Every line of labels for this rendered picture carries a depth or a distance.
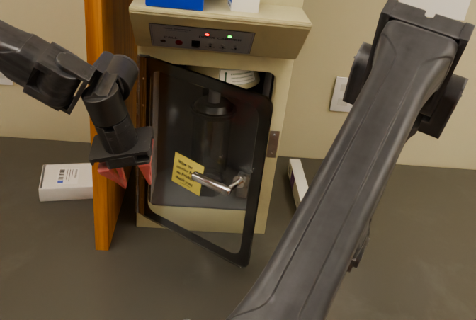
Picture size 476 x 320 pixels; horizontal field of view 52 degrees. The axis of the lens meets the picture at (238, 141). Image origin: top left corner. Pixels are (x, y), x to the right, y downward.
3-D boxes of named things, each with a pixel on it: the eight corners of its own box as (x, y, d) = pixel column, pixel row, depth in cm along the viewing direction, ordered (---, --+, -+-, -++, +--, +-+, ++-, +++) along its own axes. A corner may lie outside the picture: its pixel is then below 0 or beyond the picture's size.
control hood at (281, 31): (136, 42, 97) (137, -9, 93) (295, 56, 100) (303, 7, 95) (127, 61, 87) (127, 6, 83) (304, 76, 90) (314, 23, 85)
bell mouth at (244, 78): (185, 59, 119) (186, 37, 117) (256, 65, 121) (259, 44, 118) (180, 87, 104) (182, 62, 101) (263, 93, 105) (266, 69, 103)
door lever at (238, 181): (205, 171, 99) (205, 161, 98) (244, 189, 95) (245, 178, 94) (188, 183, 95) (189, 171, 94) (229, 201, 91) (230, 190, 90)
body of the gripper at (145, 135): (98, 142, 84) (82, 108, 79) (155, 133, 84) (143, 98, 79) (91, 168, 79) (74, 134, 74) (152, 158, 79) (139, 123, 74)
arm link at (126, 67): (34, 100, 74) (52, 61, 69) (61, 59, 82) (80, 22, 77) (105, 137, 77) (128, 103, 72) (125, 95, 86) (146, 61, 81)
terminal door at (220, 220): (140, 212, 117) (142, 53, 98) (248, 269, 104) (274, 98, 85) (138, 214, 116) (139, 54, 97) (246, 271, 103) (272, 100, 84)
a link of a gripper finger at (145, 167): (126, 173, 89) (109, 134, 83) (163, 167, 89) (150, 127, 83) (121, 200, 84) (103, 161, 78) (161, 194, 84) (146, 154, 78)
